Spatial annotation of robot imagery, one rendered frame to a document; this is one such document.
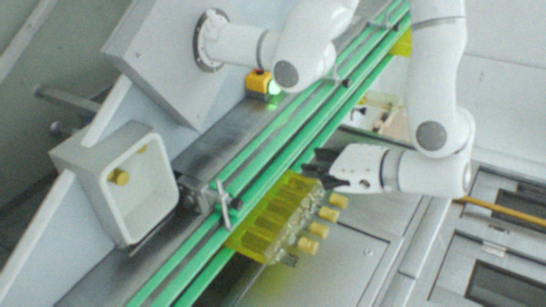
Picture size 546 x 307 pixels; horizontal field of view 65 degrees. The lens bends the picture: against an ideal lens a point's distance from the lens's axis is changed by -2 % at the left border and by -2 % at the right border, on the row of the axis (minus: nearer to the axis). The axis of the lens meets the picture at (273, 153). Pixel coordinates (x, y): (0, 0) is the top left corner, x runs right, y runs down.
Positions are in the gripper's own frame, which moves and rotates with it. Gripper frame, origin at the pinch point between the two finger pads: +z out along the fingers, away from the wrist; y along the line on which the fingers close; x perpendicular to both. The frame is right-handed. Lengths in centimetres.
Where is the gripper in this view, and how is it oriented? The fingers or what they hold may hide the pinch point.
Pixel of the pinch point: (317, 162)
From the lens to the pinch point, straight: 88.0
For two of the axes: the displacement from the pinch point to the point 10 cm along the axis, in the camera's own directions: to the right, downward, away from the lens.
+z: -7.9, -0.7, 6.1
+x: -3.0, -8.2, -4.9
